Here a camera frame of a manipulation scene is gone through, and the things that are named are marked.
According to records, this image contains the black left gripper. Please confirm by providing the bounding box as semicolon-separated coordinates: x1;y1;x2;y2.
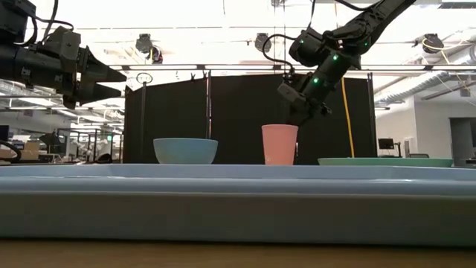
14;44;128;111

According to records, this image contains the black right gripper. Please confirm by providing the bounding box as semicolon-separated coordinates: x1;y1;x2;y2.
289;92;332;127

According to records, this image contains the pink cup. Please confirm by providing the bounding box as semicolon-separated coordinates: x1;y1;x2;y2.
261;124;299;166

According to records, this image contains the teal plate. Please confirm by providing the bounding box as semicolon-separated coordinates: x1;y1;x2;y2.
317;157;454;168

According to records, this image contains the blue bowl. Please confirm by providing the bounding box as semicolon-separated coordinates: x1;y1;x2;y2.
152;138;219;165

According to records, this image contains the blue plastic tray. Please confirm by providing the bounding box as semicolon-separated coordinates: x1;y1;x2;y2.
0;163;476;249

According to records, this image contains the black ceiling device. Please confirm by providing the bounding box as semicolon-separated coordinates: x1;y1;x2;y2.
135;33;164;65
414;33;446;55
254;32;273;54

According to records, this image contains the black partition screen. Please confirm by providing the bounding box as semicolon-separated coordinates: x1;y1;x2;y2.
123;72;377;165

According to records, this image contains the long ceiling light strip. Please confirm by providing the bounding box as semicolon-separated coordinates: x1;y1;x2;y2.
107;63;476;72

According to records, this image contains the black computer monitor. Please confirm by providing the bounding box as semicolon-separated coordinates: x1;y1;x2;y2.
377;138;403;159

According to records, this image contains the cardboard box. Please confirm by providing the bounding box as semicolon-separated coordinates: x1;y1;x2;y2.
19;140;42;162

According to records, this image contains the dark grey cabinet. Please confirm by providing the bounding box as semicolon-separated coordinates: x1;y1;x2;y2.
448;116;476;168

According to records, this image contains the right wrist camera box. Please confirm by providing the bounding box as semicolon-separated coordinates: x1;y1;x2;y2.
276;82;299;106

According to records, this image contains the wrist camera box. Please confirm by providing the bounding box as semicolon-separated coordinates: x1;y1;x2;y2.
36;25;83;74
276;82;299;106

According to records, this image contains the yellow cable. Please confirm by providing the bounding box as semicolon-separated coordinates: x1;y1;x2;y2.
341;77;356;159

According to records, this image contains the black stand with ring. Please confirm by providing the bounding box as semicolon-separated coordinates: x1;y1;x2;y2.
135;71;154;164

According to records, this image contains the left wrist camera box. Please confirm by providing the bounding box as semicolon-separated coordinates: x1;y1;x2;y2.
36;25;83;74

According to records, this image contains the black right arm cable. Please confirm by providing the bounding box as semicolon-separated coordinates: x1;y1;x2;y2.
261;33;298;77

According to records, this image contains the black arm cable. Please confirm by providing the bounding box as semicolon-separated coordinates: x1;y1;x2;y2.
14;0;75;46
261;33;298;77

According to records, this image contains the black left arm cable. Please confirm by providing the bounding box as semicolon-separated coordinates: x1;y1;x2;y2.
14;0;75;46

